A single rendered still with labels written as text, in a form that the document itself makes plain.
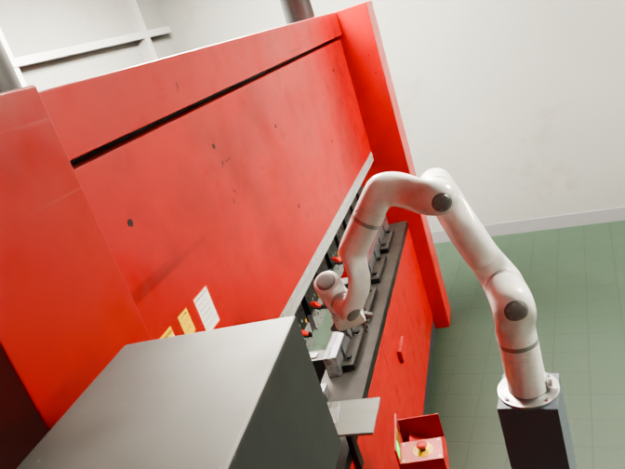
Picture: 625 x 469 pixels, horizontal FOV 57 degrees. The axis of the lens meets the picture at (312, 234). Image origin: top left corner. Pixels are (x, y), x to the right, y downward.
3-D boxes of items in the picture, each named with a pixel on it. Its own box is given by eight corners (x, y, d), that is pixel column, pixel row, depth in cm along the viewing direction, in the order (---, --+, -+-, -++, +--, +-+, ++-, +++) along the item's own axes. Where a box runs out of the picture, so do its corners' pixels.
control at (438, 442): (451, 484, 205) (439, 444, 199) (406, 489, 209) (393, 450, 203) (446, 444, 224) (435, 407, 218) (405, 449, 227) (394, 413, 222)
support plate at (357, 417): (373, 435, 191) (372, 432, 191) (299, 439, 200) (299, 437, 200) (380, 399, 207) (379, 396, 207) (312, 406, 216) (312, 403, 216)
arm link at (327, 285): (358, 303, 183) (341, 287, 189) (345, 281, 173) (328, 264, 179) (338, 320, 182) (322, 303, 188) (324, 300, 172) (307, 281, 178)
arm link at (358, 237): (401, 240, 166) (360, 325, 178) (368, 212, 177) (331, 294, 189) (379, 238, 161) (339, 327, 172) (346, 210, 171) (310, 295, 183)
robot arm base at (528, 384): (560, 371, 191) (551, 323, 185) (559, 410, 175) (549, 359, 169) (500, 372, 199) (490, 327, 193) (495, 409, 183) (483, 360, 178)
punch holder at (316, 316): (317, 331, 228) (305, 295, 223) (298, 334, 231) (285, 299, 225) (325, 312, 241) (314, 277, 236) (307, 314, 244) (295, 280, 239)
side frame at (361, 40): (449, 327, 423) (365, 1, 349) (339, 341, 451) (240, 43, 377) (450, 309, 445) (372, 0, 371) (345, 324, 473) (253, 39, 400)
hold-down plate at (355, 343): (355, 369, 250) (352, 364, 249) (343, 371, 252) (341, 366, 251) (365, 332, 277) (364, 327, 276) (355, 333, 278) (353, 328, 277)
